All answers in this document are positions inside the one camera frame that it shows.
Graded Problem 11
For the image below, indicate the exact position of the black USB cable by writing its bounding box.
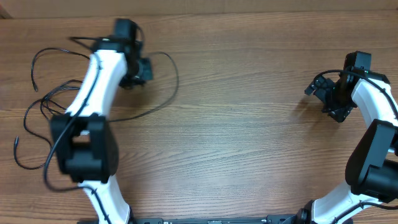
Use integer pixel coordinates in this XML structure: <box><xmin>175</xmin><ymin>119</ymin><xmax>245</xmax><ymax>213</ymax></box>
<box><xmin>107</xmin><ymin>51</ymin><xmax>180</xmax><ymax>123</ymax></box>

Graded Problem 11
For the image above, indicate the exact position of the separated black cable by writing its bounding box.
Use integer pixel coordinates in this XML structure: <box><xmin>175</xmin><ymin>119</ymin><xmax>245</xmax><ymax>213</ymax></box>
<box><xmin>39</xmin><ymin>79</ymin><xmax>84</xmax><ymax>122</ymax></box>
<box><xmin>13</xmin><ymin>47</ymin><xmax>91</xmax><ymax>170</ymax></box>

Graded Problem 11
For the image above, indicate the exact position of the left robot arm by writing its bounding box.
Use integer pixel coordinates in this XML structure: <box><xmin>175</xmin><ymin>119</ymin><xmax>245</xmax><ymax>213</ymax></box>
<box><xmin>44</xmin><ymin>19</ymin><xmax>153</xmax><ymax>223</ymax></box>

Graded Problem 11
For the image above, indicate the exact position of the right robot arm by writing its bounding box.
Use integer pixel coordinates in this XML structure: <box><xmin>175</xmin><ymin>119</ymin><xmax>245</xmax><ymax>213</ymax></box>
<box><xmin>292</xmin><ymin>51</ymin><xmax>397</xmax><ymax>223</ymax></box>

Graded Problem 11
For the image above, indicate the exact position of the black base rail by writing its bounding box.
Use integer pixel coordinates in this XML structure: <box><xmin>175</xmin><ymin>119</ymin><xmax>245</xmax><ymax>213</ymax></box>
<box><xmin>127</xmin><ymin>215</ymin><xmax>296</xmax><ymax>224</ymax></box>

